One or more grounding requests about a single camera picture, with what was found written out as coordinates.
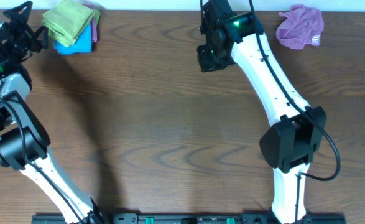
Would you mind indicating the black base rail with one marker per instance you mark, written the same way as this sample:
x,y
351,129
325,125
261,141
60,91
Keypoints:
x,y
245,218

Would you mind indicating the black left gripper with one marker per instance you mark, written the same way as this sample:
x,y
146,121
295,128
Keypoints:
x,y
24,34

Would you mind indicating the folded pink cloth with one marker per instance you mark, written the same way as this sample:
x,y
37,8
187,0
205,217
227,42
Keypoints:
x,y
93,31

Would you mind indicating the crumpled purple cloth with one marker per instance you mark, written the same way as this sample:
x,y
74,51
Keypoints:
x,y
301,26

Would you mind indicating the folded light green cloth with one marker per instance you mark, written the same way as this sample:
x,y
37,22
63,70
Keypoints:
x,y
96,15

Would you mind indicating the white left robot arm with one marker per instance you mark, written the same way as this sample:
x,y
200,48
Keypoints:
x,y
24,142

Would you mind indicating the folded blue cloth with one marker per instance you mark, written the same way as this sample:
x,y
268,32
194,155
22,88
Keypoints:
x,y
83,44

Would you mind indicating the green microfiber cloth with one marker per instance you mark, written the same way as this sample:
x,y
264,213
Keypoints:
x,y
66,21

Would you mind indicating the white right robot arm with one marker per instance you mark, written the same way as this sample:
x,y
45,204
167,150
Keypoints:
x,y
296,129

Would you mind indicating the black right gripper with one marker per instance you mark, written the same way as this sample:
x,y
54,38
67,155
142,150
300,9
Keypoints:
x,y
206,65

